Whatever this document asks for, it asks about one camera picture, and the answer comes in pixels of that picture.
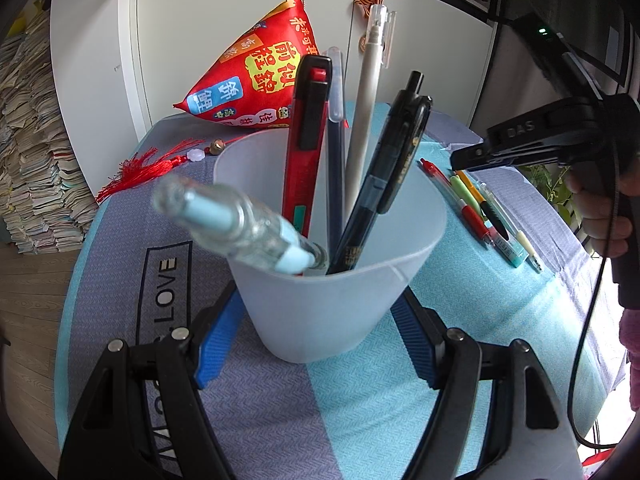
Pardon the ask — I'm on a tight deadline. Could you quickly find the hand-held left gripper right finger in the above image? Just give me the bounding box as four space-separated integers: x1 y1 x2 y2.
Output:
392 285 586 480

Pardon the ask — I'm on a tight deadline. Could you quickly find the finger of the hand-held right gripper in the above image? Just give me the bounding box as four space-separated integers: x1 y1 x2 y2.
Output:
450 143 569 173

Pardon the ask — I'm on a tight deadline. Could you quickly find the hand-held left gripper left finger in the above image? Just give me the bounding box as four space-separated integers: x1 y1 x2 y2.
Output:
57 280 246 480

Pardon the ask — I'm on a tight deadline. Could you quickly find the red pen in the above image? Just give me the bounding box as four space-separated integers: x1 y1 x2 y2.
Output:
419 158 496 249

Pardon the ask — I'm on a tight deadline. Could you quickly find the orange pen black grip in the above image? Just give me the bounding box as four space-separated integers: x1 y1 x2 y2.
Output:
457 170 510 243

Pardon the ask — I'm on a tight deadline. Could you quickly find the pale green pen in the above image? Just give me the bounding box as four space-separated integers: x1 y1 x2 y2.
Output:
477 182 543 273

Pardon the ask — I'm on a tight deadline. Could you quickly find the teal eraser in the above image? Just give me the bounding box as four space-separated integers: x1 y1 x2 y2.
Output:
492 236 530 267

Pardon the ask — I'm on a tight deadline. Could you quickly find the translucent plastic cup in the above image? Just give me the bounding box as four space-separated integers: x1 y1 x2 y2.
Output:
213 130 447 364

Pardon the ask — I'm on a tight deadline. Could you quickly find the clear light blue pen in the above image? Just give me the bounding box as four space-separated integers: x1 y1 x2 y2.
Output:
151 176 328 275

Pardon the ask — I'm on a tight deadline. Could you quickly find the white pen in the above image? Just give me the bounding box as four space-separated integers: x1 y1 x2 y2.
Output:
344 4 397 201

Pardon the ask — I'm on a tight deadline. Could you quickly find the dark blue pen clear cap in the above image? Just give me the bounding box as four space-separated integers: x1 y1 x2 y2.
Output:
326 46 347 256

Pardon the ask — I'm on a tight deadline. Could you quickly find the red utility knife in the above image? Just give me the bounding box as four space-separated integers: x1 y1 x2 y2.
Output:
281 55 333 238

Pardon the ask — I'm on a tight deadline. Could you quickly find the person's right forearm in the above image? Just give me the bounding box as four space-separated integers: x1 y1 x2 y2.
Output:
620 305 640 413

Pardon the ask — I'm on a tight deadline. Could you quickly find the person's right hand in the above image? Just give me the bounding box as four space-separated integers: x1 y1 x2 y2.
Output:
567 164 634 258

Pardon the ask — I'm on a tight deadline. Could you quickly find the green leafy potted plant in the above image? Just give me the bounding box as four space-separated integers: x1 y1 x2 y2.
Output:
527 162 583 231

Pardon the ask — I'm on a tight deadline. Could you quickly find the blue grey printed tablecloth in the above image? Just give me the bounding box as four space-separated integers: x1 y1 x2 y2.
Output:
54 101 628 480

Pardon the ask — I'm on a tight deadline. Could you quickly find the red tassel charm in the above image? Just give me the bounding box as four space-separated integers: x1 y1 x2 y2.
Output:
96 137 226 204

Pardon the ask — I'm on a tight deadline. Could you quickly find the red triangular pillow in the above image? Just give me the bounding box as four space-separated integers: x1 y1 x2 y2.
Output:
173 0 321 136

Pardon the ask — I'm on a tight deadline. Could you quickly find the tall pile of papers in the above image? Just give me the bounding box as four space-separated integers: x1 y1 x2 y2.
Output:
0 10 100 256

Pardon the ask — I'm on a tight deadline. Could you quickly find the white bookcase cabinet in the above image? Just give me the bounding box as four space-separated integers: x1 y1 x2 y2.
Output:
47 0 501 201

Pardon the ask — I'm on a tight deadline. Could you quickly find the black cable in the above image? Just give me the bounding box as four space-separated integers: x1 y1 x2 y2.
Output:
572 95 631 450

